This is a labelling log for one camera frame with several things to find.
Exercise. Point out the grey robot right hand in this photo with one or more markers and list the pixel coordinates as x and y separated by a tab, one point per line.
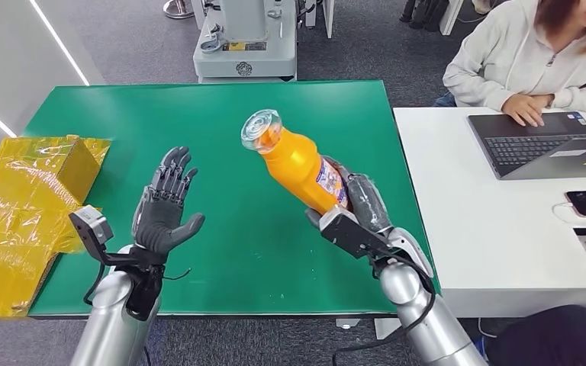
369	202

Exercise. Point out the person's right hand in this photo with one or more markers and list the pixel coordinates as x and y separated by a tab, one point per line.
523	108

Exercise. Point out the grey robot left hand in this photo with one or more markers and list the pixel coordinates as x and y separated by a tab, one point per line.
161	222

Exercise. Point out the orange juice bottle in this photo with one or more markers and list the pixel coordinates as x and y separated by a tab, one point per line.
293	161

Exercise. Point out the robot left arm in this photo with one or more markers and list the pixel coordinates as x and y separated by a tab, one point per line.
106	323

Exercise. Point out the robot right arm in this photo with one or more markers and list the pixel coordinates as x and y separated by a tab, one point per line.
424	323

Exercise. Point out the dark grey laptop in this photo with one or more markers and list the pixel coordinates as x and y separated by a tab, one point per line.
525	149

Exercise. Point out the person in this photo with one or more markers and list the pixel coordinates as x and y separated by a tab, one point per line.
500	50

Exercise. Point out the green table mat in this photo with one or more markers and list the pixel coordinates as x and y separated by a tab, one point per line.
232	227

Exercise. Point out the white desk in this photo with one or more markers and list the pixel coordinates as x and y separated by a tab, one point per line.
475	227

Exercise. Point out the white desk leg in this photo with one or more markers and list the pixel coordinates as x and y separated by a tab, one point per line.
449	17
329	20

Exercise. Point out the white table foot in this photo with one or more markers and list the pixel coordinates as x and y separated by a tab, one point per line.
347	323
385	328

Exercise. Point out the yellow wrapped cardboard box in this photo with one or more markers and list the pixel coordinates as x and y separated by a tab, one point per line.
15	212

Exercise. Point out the white machine stand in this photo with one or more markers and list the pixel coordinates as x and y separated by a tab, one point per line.
245	55

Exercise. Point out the chrome round stand base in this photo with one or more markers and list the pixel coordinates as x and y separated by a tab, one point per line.
179	10

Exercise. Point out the dark office chair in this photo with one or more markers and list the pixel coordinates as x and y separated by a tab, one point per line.
566	338

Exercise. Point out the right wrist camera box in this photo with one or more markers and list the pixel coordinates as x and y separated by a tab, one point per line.
346	232

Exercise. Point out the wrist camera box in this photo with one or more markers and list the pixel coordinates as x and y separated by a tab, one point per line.
346	232
91	227

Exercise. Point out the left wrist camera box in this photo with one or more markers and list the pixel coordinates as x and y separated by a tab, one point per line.
91	227

